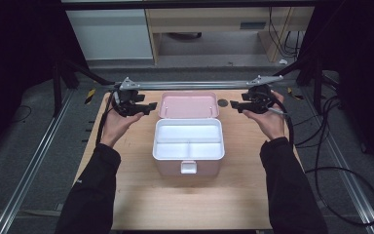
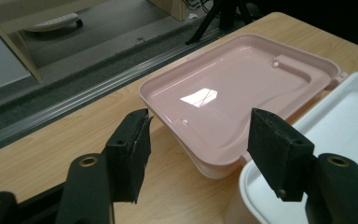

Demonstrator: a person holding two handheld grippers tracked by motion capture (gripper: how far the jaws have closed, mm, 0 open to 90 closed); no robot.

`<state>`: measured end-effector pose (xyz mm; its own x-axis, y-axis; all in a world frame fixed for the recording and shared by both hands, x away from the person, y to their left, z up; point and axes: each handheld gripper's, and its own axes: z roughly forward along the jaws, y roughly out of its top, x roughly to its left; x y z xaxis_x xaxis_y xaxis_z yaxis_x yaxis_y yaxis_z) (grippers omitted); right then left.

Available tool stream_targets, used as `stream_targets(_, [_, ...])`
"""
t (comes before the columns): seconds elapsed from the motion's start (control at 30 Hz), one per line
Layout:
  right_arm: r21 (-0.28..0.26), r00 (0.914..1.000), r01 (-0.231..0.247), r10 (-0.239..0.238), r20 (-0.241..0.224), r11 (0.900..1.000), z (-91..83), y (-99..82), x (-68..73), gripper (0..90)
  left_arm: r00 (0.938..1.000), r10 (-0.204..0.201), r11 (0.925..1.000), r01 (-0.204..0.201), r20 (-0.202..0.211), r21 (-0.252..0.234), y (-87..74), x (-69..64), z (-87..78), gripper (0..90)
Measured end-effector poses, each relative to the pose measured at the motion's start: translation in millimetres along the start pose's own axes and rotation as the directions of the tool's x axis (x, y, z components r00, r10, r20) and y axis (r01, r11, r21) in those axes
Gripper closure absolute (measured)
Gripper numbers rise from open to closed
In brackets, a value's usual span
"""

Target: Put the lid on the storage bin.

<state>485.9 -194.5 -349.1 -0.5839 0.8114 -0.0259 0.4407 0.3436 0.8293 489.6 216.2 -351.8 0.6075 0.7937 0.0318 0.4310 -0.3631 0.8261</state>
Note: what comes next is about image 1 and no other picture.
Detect black cables under desk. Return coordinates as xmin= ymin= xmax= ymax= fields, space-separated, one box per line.
xmin=268 ymin=7 xmax=304 ymax=59

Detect pink storage box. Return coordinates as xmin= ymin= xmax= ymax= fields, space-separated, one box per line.
xmin=151 ymin=91 xmax=226 ymax=177

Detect light wooden desk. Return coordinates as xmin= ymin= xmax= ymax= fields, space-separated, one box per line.
xmin=144 ymin=7 xmax=316 ymax=64

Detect white insert tray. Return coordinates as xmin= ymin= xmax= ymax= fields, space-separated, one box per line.
xmin=152 ymin=118 xmax=226 ymax=161

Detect black metal stand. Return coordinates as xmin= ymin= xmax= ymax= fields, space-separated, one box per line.
xmin=51 ymin=58 xmax=115 ymax=118
xmin=272 ymin=58 xmax=326 ymax=115

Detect person's left hand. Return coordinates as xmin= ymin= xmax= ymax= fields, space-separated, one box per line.
xmin=99 ymin=109 xmax=145 ymax=149

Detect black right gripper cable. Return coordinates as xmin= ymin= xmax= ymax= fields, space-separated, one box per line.
xmin=271 ymin=95 xmax=374 ymax=228

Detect white cabinet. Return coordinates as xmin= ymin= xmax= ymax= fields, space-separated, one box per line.
xmin=65 ymin=9 xmax=154 ymax=61

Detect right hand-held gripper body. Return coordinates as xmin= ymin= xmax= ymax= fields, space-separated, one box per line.
xmin=242 ymin=75 xmax=284 ymax=115

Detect long metal floor rail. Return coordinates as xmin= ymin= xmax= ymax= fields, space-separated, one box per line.
xmin=0 ymin=89 xmax=76 ymax=234
xmin=301 ymin=87 xmax=374 ymax=234

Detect yellow black tape strip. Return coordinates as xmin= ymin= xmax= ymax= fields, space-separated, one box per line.
xmin=286 ymin=87 xmax=305 ymax=100
xmin=84 ymin=88 xmax=97 ymax=105

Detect metal crossbar rail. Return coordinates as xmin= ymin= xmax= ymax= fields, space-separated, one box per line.
xmin=109 ymin=80 xmax=274 ymax=91

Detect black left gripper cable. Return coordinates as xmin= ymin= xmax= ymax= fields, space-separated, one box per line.
xmin=94 ymin=92 xmax=117 ymax=146

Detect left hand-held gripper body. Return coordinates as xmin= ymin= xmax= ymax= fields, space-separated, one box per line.
xmin=111 ymin=76 xmax=145 ymax=117

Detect thin black floor cable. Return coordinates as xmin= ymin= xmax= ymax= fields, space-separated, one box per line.
xmin=293 ymin=94 xmax=344 ymax=149

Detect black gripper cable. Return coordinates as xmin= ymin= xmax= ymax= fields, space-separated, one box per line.
xmin=271 ymin=95 xmax=374 ymax=228
xmin=94 ymin=92 xmax=117 ymax=146

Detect person's right hand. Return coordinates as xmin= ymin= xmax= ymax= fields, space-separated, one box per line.
xmin=243 ymin=92 xmax=289 ymax=141

